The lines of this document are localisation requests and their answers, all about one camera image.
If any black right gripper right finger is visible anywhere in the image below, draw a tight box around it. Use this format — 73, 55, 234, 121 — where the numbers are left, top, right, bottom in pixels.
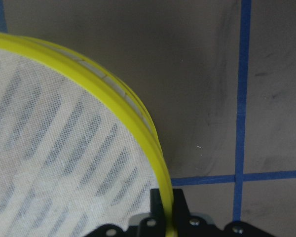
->
173, 189, 190, 225

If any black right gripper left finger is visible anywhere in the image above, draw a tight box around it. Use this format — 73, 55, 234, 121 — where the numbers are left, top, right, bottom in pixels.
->
150, 189, 165, 222

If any yellow steamer top layer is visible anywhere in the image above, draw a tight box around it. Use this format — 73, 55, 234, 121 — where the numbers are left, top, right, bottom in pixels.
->
0, 33, 175, 237

